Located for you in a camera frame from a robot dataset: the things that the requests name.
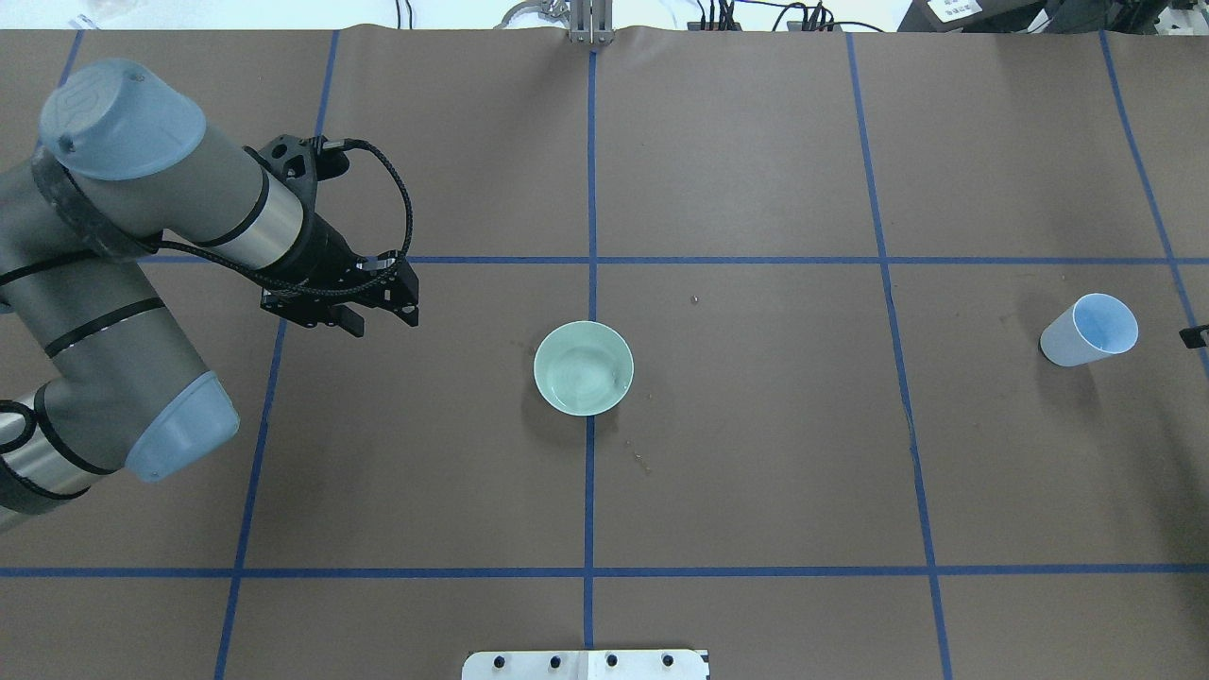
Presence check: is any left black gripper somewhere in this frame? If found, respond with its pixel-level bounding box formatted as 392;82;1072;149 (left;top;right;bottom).
261;214;420;338

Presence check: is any light blue plastic cup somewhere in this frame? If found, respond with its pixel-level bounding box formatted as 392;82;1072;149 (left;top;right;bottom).
1039;293;1139;367

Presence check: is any mint green bowl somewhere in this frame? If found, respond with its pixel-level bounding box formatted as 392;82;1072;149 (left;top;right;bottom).
533;321;636;417

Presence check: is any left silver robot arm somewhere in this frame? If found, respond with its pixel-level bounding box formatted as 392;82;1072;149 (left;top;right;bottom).
1;58;420;530

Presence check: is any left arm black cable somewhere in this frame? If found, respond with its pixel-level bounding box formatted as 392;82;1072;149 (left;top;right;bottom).
141;139;415;298

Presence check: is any aluminium frame post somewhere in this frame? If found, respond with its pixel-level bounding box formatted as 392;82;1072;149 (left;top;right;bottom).
565;0;617;46

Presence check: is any white camera pillar mount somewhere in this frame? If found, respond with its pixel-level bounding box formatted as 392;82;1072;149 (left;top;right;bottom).
461;649;711;679

